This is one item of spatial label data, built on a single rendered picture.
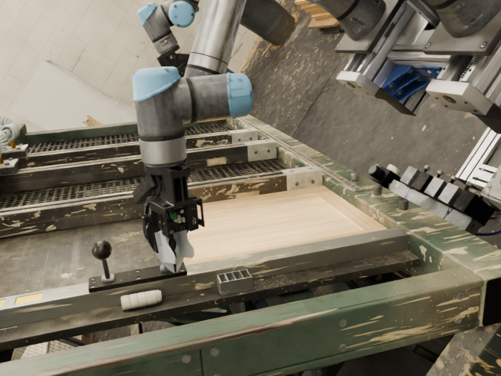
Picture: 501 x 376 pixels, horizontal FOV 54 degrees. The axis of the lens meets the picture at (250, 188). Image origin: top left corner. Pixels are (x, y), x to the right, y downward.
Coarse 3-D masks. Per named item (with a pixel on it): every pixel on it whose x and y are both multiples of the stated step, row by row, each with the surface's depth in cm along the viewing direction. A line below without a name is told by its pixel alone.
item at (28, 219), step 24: (312, 168) 162; (120, 192) 148; (192, 192) 149; (216, 192) 151; (240, 192) 154; (264, 192) 156; (0, 216) 136; (24, 216) 137; (48, 216) 139; (72, 216) 141; (96, 216) 143; (120, 216) 145
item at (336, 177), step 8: (240, 120) 262; (256, 128) 238; (264, 136) 224; (272, 136) 220; (280, 144) 204; (296, 152) 190; (304, 160) 179; (312, 160) 177; (320, 168) 167; (336, 176) 157; (344, 184) 149; (352, 184) 148
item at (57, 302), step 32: (256, 256) 109; (288, 256) 108; (320, 256) 111; (352, 256) 113; (64, 288) 100; (128, 288) 100; (160, 288) 102; (192, 288) 104; (0, 320) 94; (32, 320) 96
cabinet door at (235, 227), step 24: (288, 192) 156; (312, 192) 155; (216, 216) 140; (240, 216) 139; (264, 216) 138; (288, 216) 137; (312, 216) 136; (336, 216) 135; (360, 216) 134; (192, 240) 125; (216, 240) 125; (240, 240) 124; (264, 240) 123; (288, 240) 122; (312, 240) 121
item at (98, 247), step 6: (102, 240) 93; (96, 246) 92; (102, 246) 92; (108, 246) 92; (96, 252) 91; (102, 252) 91; (108, 252) 92; (96, 258) 92; (102, 258) 92; (102, 264) 96; (108, 270) 98; (102, 276) 100; (108, 276) 99; (114, 276) 100; (102, 282) 100
